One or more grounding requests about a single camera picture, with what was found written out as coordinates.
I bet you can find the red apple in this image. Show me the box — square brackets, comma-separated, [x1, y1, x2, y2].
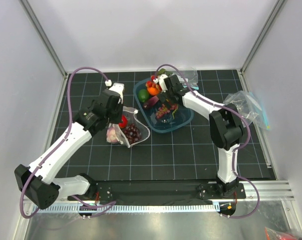
[118, 115, 128, 129]

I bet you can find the clear dotted zip bag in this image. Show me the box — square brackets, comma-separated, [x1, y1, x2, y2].
[106, 106, 150, 148]

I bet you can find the dark red grape bunch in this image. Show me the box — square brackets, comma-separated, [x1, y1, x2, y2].
[123, 123, 142, 145]

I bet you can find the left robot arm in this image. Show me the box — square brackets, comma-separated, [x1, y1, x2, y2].
[14, 85, 124, 210]

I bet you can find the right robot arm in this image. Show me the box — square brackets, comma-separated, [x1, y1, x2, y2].
[157, 74, 246, 198]

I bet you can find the flat zip bag blue zipper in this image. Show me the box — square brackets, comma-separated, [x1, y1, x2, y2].
[176, 68, 199, 90]

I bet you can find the crumpled clear zip bag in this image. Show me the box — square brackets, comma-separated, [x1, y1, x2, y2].
[223, 90, 270, 130]

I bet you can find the orange fruit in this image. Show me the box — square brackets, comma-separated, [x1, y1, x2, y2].
[147, 87, 160, 96]

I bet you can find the light pink grape bunch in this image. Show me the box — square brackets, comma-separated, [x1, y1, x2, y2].
[155, 104, 178, 119]

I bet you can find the red cherry bunch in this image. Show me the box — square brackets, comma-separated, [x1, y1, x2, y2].
[145, 80, 158, 89]

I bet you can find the blue plastic basket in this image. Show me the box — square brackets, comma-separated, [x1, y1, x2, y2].
[133, 78, 194, 134]

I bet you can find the green lime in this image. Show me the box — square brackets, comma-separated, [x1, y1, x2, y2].
[137, 89, 150, 103]

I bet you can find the red packaged item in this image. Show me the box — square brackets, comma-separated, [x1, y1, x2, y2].
[265, 227, 302, 240]

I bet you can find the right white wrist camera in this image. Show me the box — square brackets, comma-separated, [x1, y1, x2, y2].
[152, 74, 168, 92]

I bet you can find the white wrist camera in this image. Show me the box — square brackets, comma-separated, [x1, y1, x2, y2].
[152, 74, 168, 92]
[105, 79, 125, 103]

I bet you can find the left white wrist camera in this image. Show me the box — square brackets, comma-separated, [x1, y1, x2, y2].
[105, 79, 125, 103]

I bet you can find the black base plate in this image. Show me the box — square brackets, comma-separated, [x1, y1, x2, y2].
[68, 178, 246, 206]

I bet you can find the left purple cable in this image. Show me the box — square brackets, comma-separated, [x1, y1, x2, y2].
[19, 66, 116, 220]

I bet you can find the perforated metal rail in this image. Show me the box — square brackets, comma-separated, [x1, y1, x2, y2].
[38, 203, 220, 215]

